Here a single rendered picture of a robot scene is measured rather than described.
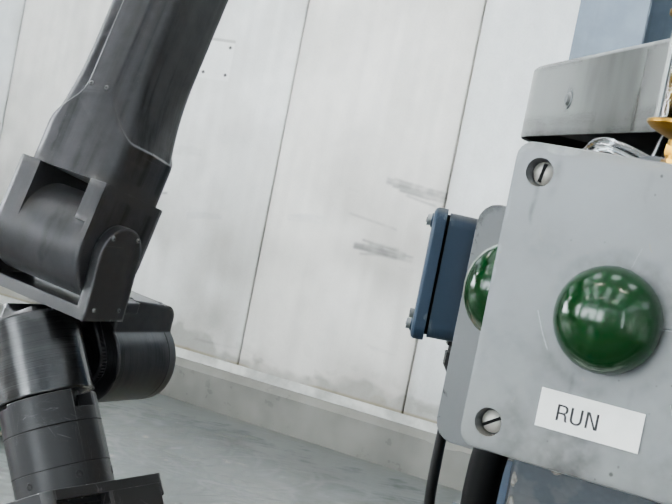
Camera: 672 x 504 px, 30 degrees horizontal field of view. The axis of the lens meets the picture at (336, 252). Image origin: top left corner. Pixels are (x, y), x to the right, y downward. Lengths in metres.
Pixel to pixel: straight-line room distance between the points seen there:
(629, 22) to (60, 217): 4.83
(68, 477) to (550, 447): 0.41
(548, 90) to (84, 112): 0.31
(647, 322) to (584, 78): 0.47
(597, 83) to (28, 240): 0.35
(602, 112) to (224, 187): 6.08
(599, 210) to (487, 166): 5.71
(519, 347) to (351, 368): 5.99
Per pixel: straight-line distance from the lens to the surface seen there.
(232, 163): 6.78
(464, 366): 0.84
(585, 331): 0.34
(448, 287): 0.86
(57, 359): 0.73
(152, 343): 0.80
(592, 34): 5.50
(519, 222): 0.36
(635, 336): 0.34
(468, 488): 0.44
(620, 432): 0.35
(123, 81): 0.73
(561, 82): 0.84
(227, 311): 6.74
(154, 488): 0.76
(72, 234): 0.71
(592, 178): 0.36
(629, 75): 0.72
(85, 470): 0.73
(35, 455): 0.73
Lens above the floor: 1.31
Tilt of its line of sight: 3 degrees down
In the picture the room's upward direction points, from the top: 11 degrees clockwise
